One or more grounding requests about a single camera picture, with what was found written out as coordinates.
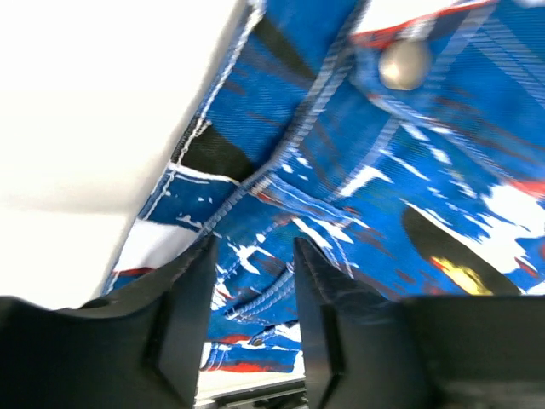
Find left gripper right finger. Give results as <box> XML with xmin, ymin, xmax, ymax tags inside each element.
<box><xmin>294</xmin><ymin>238</ymin><xmax>544</xmax><ymax>408</ymax></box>

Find blue white red patterned trousers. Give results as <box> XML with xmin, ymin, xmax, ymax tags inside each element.
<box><xmin>104</xmin><ymin>1</ymin><xmax>544</xmax><ymax>372</ymax></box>

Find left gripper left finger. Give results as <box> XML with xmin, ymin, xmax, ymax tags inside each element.
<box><xmin>1</xmin><ymin>236</ymin><xmax>217</xmax><ymax>408</ymax></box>

